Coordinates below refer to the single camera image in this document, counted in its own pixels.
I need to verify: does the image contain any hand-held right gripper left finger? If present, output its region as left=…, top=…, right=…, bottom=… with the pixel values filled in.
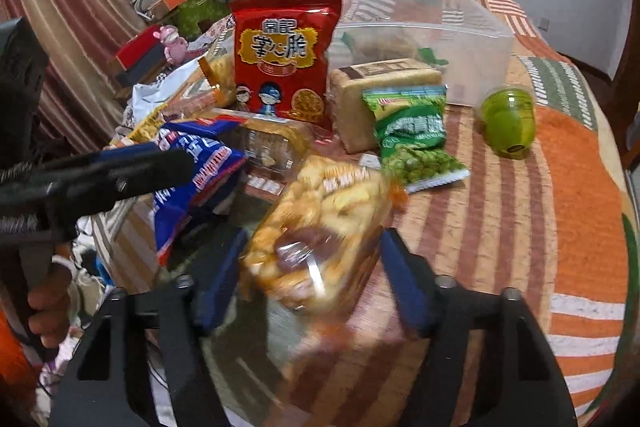
left=50, top=227, right=251, bottom=427

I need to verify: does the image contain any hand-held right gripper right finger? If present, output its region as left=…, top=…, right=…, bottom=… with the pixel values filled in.
left=377, top=227, right=581, bottom=427

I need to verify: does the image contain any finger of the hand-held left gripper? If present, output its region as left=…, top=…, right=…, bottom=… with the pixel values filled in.
left=0, top=206, right=87, bottom=249
left=0, top=142, right=195, bottom=214

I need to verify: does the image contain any yellow snack packet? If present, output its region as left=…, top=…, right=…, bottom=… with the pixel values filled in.
left=106, top=106, right=169, bottom=148

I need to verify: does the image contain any blue snack packet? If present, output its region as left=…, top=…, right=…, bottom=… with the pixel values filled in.
left=151, top=117, right=249, bottom=269

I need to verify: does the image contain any clear biscuit packet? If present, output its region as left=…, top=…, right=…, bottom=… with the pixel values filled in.
left=239, top=154, right=398, bottom=314

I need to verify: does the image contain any orange snack packet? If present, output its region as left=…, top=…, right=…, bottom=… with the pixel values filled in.
left=197, top=52, right=237, bottom=106

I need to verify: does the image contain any tan bread packet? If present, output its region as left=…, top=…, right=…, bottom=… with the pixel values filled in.
left=326, top=58, right=446, bottom=155

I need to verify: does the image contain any green jelly cup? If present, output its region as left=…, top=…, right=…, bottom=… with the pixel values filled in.
left=479, top=84, right=539, bottom=160

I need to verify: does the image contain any red snack bag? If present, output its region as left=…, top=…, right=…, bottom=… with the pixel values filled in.
left=229, top=0, right=344, bottom=131

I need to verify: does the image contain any clear plastic container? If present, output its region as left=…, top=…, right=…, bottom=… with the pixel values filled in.
left=324, top=0, right=517, bottom=108

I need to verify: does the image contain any person's left hand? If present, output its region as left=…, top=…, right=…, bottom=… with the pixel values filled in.
left=27, top=257, right=74, bottom=350

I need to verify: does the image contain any white cloth sheet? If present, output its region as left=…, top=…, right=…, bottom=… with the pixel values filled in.
left=127, top=57, right=202, bottom=114

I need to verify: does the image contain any striped curtain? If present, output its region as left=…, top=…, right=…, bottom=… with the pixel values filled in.
left=0, top=0, right=147, bottom=154

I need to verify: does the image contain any patchwork blanket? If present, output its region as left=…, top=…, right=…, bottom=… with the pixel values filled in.
left=92, top=0, right=632, bottom=427

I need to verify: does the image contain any red box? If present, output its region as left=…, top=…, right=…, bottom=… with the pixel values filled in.
left=111, top=29, right=173, bottom=88

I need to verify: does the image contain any pink plush toy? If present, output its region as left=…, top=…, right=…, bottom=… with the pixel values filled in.
left=159, top=25, right=190, bottom=66

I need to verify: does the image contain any green pea packet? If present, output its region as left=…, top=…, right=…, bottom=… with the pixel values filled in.
left=361, top=84, right=472, bottom=196

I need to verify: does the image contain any clear cookie tray packet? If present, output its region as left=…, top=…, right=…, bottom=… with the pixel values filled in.
left=200, top=107, right=315, bottom=182

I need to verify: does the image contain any green bag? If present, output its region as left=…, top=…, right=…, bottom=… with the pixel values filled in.
left=172, top=0, right=232, bottom=42

